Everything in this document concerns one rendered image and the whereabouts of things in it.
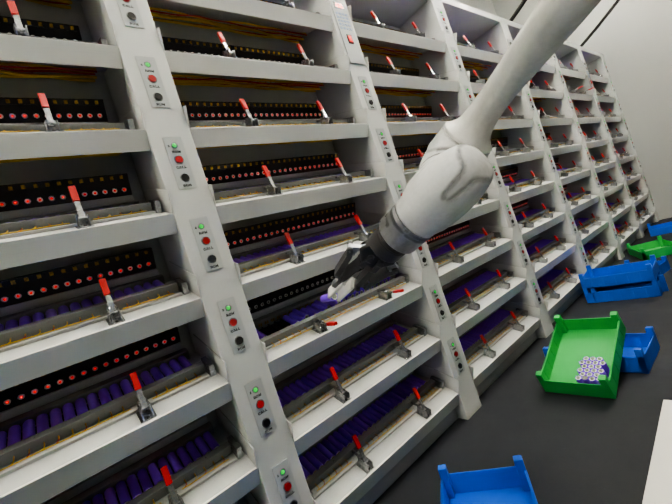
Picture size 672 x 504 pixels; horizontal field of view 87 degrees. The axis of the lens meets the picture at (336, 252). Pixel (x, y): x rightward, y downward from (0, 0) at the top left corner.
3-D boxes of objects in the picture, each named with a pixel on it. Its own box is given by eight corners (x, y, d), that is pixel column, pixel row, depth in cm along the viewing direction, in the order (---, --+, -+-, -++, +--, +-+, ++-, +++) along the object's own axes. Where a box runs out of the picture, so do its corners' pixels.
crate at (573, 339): (616, 399, 104) (605, 380, 103) (545, 391, 120) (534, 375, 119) (626, 328, 122) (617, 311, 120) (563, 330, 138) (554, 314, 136)
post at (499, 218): (554, 330, 168) (439, -6, 169) (546, 338, 162) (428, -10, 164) (513, 331, 184) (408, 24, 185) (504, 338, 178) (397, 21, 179)
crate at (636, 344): (660, 347, 124) (653, 325, 124) (649, 373, 111) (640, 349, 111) (566, 346, 147) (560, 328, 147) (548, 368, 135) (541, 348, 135)
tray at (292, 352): (422, 296, 121) (422, 270, 118) (270, 379, 83) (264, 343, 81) (379, 284, 135) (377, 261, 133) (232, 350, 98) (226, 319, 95)
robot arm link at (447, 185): (432, 252, 61) (442, 217, 71) (506, 193, 51) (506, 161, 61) (384, 213, 60) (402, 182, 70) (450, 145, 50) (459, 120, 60)
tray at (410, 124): (472, 130, 164) (472, 98, 161) (386, 136, 127) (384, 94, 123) (434, 135, 179) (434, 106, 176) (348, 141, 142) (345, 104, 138)
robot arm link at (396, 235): (393, 192, 66) (374, 212, 70) (396, 226, 60) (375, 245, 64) (430, 213, 69) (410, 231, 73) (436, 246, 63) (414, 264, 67)
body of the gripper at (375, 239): (410, 232, 73) (383, 256, 79) (377, 215, 70) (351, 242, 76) (414, 259, 68) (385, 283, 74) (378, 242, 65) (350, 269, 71)
